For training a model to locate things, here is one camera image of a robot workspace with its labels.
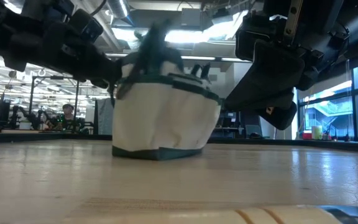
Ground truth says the person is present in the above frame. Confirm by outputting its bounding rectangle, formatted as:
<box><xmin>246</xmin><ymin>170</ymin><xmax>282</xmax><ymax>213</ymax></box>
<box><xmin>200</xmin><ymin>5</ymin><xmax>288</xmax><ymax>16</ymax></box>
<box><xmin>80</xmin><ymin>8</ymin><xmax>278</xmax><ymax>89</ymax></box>
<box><xmin>44</xmin><ymin>103</ymin><xmax>85</xmax><ymax>131</ymax></box>

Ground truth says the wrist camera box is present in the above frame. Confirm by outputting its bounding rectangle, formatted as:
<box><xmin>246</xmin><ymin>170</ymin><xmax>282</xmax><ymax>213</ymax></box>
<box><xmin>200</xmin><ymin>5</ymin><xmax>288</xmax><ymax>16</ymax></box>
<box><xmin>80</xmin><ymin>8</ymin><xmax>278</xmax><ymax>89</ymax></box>
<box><xmin>235</xmin><ymin>12</ymin><xmax>262</xmax><ymax>62</ymax></box>
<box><xmin>68</xmin><ymin>8</ymin><xmax>104</xmax><ymax>44</ymax></box>

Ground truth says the black aluminium table frame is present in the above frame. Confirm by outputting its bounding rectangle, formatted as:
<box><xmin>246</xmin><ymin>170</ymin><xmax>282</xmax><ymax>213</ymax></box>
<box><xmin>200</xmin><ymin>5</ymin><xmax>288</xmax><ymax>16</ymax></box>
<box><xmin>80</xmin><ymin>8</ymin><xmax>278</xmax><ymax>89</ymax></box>
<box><xmin>0</xmin><ymin>130</ymin><xmax>358</xmax><ymax>154</ymax></box>

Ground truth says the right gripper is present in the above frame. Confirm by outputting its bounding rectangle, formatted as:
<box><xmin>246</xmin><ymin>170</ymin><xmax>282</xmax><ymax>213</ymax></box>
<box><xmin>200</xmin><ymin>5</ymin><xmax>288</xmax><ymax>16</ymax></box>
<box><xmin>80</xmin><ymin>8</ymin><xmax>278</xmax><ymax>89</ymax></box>
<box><xmin>224</xmin><ymin>17</ymin><xmax>343</xmax><ymax>131</ymax></box>

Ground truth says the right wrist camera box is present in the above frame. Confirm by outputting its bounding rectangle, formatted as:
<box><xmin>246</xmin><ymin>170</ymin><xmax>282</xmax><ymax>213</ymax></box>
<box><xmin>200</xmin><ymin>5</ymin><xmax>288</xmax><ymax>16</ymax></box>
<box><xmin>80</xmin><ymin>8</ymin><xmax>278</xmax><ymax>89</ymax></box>
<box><xmin>235</xmin><ymin>12</ymin><xmax>262</xmax><ymax>62</ymax></box>

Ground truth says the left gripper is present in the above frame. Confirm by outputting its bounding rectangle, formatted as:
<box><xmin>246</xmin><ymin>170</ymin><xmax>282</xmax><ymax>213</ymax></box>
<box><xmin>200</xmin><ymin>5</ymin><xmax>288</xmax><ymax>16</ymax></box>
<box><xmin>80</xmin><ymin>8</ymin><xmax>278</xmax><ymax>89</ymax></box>
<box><xmin>40</xmin><ymin>22</ymin><xmax>124</xmax><ymax>90</ymax></box>

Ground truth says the bright ceiling light panel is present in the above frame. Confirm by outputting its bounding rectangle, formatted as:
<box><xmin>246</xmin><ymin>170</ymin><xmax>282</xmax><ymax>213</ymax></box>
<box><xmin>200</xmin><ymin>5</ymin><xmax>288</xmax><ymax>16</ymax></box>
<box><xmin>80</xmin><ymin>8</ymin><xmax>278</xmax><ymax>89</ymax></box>
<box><xmin>110</xmin><ymin>9</ymin><xmax>252</xmax><ymax>45</ymax></box>

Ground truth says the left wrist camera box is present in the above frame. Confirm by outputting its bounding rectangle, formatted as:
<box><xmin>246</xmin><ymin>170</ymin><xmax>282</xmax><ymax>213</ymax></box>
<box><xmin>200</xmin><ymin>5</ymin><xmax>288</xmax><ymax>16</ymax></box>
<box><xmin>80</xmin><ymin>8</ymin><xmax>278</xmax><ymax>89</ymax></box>
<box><xmin>68</xmin><ymin>8</ymin><xmax>104</xmax><ymax>44</ymax></box>

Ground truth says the beige green gardening bag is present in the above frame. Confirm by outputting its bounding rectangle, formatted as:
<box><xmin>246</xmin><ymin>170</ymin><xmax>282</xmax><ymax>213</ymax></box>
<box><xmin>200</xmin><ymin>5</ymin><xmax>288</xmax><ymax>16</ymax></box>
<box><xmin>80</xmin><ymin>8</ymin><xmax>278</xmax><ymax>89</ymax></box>
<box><xmin>109</xmin><ymin>20</ymin><xmax>223</xmax><ymax>162</ymax></box>

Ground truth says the silver ceiling duct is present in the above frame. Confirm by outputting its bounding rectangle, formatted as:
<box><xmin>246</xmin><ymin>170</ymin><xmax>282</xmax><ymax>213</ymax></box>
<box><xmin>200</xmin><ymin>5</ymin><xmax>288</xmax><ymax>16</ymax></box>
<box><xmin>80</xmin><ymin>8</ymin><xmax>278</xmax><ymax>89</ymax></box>
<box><xmin>106</xmin><ymin>0</ymin><xmax>131</xmax><ymax>19</ymax></box>

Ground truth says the yellow-green cylinder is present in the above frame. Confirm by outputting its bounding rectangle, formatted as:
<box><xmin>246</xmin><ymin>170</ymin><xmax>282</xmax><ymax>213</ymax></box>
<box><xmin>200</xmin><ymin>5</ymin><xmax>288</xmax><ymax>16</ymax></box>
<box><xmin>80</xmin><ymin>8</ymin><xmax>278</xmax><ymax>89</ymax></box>
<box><xmin>311</xmin><ymin>125</ymin><xmax>323</xmax><ymax>141</ymax></box>

